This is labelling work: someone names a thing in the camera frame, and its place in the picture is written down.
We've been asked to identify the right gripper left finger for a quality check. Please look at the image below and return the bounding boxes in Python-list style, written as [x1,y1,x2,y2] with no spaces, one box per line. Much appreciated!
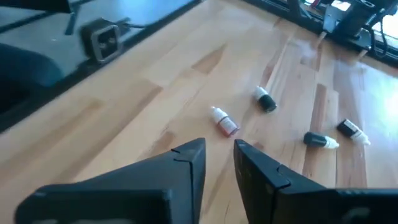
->
[14,138,207,224]

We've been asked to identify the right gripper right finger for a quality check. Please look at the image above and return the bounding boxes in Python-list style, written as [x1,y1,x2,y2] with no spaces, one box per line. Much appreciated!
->
[233,139,398,224]

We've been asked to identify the small red bottle white cap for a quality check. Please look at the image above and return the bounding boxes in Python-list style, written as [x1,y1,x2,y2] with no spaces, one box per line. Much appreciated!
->
[210,106,241,138]

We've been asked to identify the black power adapter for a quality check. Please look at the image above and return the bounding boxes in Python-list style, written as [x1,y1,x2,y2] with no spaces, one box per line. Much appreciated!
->
[80,17,123,65]

